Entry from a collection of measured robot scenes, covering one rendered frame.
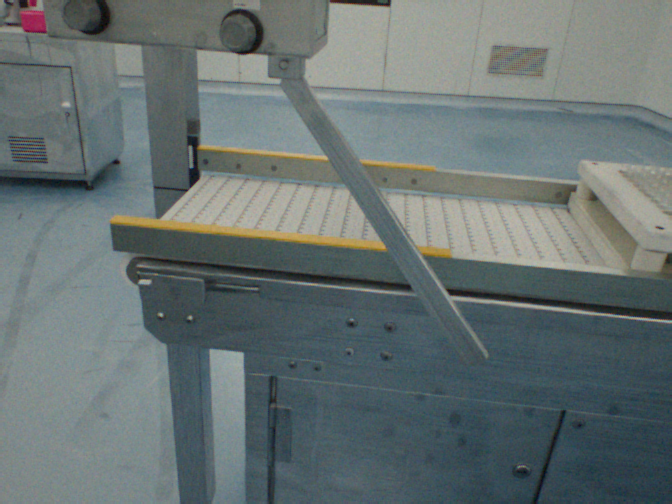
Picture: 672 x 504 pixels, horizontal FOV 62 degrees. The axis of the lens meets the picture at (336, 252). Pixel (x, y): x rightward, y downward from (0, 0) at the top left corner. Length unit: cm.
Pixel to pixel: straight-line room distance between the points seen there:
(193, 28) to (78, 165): 268
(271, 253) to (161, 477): 100
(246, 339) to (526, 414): 35
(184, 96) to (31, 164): 243
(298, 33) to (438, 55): 531
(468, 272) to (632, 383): 22
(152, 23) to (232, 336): 32
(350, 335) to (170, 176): 41
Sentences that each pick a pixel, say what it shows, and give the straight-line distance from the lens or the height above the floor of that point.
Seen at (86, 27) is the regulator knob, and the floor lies 104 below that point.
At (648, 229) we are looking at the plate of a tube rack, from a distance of 62.
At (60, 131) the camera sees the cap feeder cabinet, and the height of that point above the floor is 31.
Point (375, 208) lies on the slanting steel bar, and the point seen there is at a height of 91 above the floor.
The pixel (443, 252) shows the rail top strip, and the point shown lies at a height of 85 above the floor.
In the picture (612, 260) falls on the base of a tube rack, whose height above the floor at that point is 83.
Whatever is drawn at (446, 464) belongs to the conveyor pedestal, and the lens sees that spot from 79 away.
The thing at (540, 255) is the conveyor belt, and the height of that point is 82.
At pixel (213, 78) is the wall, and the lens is 575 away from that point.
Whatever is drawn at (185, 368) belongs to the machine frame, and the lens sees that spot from 106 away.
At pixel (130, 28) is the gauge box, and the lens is 51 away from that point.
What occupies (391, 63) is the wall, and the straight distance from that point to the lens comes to 570.
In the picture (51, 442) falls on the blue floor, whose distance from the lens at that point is 164.
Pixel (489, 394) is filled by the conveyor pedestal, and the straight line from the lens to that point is 70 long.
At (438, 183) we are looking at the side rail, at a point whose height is 83.
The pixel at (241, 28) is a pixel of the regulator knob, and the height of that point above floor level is 105.
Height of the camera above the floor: 109
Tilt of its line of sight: 26 degrees down
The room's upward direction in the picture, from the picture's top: 4 degrees clockwise
